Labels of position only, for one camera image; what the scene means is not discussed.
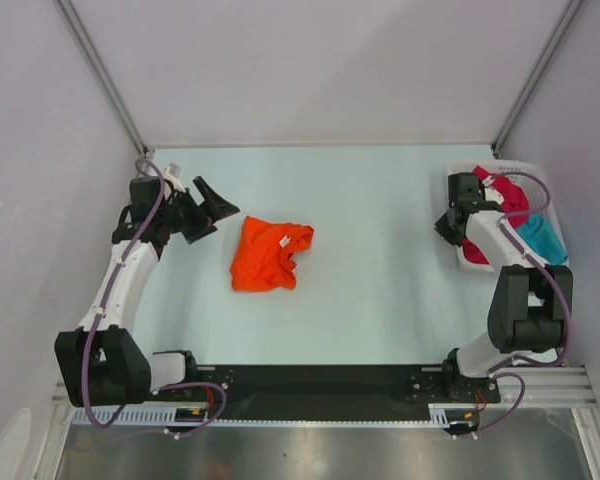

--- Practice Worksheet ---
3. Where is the white plastic laundry basket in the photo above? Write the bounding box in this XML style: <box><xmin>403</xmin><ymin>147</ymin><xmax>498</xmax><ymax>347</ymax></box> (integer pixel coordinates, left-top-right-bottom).
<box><xmin>447</xmin><ymin>160</ymin><xmax>566</xmax><ymax>250</ymax></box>

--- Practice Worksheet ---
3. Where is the teal t-shirt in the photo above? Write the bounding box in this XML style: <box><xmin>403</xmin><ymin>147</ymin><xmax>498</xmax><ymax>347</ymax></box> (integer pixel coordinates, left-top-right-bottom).
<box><xmin>516</xmin><ymin>214</ymin><xmax>569</xmax><ymax>265</ymax></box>

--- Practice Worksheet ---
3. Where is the red t-shirt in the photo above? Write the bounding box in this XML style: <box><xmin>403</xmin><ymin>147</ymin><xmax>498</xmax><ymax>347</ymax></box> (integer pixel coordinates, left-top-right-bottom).
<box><xmin>459</xmin><ymin>176</ymin><xmax>530</xmax><ymax>273</ymax></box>

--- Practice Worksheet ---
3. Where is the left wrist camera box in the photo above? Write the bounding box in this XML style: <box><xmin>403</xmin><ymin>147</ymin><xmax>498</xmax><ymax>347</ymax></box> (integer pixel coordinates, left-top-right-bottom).
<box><xmin>163</xmin><ymin>163</ymin><xmax>181</xmax><ymax>184</ymax></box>

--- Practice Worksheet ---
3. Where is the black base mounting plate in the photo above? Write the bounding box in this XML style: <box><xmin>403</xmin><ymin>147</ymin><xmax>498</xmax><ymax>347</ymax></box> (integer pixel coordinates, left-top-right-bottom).
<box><xmin>143</xmin><ymin>363</ymin><xmax>501</xmax><ymax>422</ymax></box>

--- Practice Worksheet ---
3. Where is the white slotted cable duct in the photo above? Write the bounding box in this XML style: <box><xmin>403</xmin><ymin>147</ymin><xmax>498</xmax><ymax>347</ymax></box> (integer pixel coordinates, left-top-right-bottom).
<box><xmin>72</xmin><ymin>403</ymin><xmax>481</xmax><ymax>427</ymax></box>

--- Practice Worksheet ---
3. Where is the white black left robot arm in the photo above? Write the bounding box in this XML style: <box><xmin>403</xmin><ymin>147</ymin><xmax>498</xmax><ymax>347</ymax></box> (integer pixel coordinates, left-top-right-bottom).
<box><xmin>54</xmin><ymin>175</ymin><xmax>240</xmax><ymax>407</ymax></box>

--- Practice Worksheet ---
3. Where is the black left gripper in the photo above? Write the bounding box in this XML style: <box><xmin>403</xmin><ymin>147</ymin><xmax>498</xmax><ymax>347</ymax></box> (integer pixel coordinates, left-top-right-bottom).
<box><xmin>157</xmin><ymin>177</ymin><xmax>238</xmax><ymax>244</ymax></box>

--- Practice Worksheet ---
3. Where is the aluminium frame rail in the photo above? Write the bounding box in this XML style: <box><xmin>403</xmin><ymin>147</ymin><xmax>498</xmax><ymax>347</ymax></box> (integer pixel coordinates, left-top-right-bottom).
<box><xmin>49</xmin><ymin>364</ymin><xmax>599</xmax><ymax>407</ymax></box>

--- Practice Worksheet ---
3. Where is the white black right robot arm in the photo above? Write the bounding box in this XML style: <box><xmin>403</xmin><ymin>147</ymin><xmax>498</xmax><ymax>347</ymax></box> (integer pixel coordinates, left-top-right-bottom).
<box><xmin>434</xmin><ymin>171</ymin><xmax>573</xmax><ymax>401</ymax></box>

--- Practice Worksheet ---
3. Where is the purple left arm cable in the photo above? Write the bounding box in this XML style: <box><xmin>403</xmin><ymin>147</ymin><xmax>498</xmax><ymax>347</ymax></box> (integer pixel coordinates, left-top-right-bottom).
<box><xmin>80</xmin><ymin>157</ymin><xmax>228</xmax><ymax>441</ymax></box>

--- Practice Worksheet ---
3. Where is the orange t-shirt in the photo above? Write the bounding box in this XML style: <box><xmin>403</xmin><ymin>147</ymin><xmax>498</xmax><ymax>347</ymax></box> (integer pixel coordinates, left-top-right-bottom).
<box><xmin>229</xmin><ymin>216</ymin><xmax>315</xmax><ymax>293</ymax></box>

